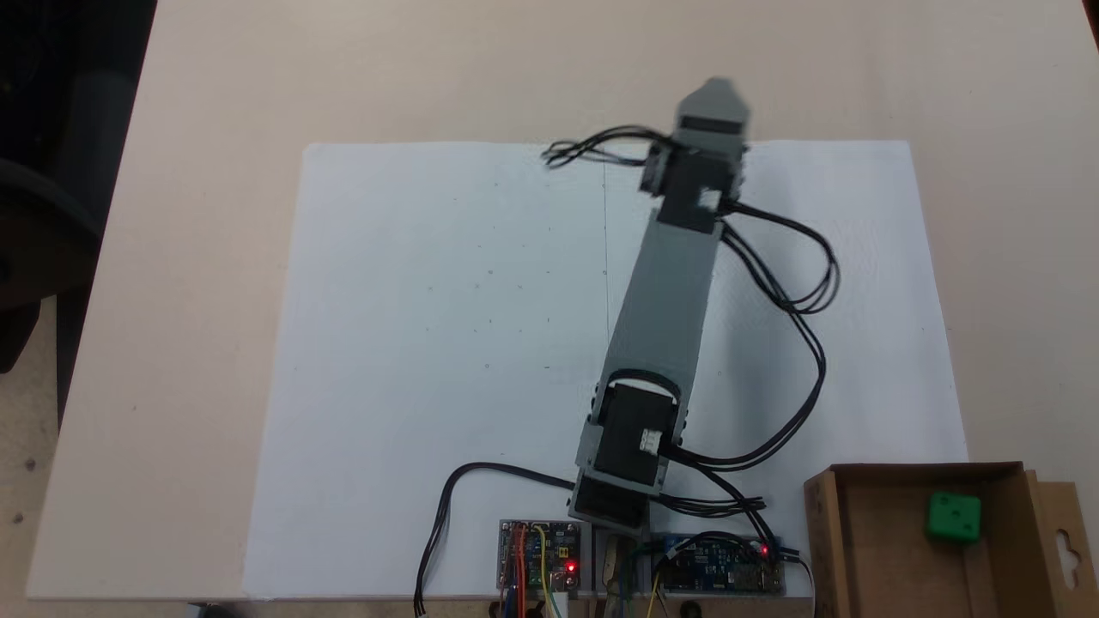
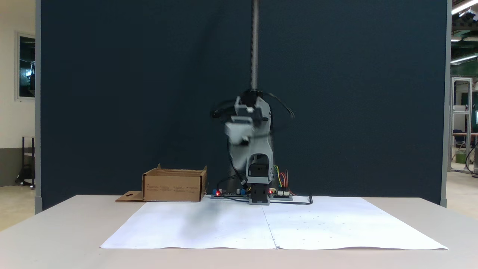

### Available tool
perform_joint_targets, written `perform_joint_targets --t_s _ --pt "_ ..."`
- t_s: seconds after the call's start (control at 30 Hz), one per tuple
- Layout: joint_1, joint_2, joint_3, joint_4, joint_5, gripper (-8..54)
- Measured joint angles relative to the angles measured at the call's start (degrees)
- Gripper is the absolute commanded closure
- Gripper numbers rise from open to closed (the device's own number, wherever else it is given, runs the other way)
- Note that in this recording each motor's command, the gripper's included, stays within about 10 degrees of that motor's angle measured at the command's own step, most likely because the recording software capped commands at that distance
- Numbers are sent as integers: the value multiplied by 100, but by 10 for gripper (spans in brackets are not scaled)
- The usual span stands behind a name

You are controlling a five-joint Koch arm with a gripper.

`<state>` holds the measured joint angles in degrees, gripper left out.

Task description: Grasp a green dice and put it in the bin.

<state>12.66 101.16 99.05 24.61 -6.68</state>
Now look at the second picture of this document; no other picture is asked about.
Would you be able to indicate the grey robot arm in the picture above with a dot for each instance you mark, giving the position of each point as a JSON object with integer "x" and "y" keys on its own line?
{"x": 261, "y": 149}

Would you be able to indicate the green bin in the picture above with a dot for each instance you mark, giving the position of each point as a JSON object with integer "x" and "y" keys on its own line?
{"x": 460, "y": 157}

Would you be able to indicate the blue circuit board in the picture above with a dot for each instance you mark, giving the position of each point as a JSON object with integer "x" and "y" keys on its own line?
{"x": 227, "y": 194}

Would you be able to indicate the black tripod with metal pole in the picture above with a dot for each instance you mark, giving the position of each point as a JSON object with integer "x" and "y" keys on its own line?
{"x": 254, "y": 45}

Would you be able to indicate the brown cardboard box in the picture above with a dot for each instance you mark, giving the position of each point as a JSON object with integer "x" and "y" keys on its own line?
{"x": 171, "y": 188}

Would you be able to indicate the white paper sheet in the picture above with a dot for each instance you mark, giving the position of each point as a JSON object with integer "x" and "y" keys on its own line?
{"x": 186, "y": 228}

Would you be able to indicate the dark blue partition panel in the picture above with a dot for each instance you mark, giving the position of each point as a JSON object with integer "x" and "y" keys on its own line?
{"x": 112, "y": 93}

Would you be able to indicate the blue office chair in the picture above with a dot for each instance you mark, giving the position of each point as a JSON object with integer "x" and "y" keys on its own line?
{"x": 458, "y": 136}

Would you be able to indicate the white framed window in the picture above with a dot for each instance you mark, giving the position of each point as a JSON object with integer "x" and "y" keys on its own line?
{"x": 26, "y": 67}

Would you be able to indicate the ceiling light strip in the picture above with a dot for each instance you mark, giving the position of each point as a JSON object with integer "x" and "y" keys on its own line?
{"x": 465, "y": 6}
{"x": 465, "y": 58}

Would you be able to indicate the aluminium frame rack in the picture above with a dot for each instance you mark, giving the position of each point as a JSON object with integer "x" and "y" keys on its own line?
{"x": 452, "y": 123}

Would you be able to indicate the black cart frame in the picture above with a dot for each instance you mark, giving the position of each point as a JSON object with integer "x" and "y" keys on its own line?
{"x": 23, "y": 160}

